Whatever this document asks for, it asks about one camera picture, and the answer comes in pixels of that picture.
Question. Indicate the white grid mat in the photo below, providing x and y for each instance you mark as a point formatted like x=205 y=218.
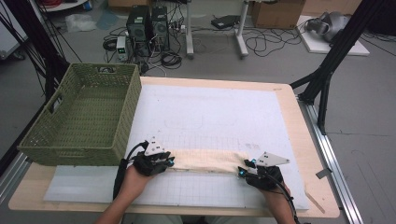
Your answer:
x=211 y=118

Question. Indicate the grey tape piece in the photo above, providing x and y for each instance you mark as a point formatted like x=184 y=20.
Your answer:
x=323 y=173

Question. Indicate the large cardboard box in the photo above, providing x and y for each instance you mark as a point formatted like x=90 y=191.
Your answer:
x=277 y=14

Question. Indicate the cream cloth with egg print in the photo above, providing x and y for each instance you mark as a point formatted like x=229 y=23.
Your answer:
x=208 y=160

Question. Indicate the aluminium rail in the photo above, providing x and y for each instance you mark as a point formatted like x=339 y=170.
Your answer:
x=12 y=177
x=333 y=161

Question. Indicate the clear plastic bag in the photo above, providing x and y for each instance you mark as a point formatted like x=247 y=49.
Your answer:
x=80 y=23

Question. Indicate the green woven basket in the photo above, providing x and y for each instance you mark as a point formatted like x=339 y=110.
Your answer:
x=77 y=124

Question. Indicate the white floor board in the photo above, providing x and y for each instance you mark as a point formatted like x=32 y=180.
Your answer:
x=317 y=46

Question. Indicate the grey headset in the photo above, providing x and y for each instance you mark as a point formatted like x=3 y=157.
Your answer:
x=331 y=26

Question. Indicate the small white power supply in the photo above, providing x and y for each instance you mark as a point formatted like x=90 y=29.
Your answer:
x=122 y=48

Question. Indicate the teal sheet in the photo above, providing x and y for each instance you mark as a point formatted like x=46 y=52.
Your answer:
x=107 y=20

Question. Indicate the thin wooden stick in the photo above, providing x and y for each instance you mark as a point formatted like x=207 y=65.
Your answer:
x=316 y=202

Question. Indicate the person's left hand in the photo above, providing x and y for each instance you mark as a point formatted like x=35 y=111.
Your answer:
x=137 y=182

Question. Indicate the wide black computer tower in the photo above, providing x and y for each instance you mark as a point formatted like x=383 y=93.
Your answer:
x=138 y=31

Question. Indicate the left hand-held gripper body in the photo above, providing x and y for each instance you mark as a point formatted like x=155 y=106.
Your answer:
x=151 y=163

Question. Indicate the flat black box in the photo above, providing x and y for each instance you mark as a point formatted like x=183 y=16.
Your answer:
x=224 y=21

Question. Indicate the person's right hand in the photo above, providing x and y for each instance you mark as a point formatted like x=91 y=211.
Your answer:
x=275 y=194

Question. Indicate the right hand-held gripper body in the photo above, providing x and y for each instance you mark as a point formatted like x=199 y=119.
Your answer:
x=264 y=179

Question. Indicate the white desk leg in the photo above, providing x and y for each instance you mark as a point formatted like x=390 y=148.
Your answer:
x=241 y=34
x=189 y=31

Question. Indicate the narrow black computer tower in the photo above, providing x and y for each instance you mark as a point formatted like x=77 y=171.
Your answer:
x=161 y=29

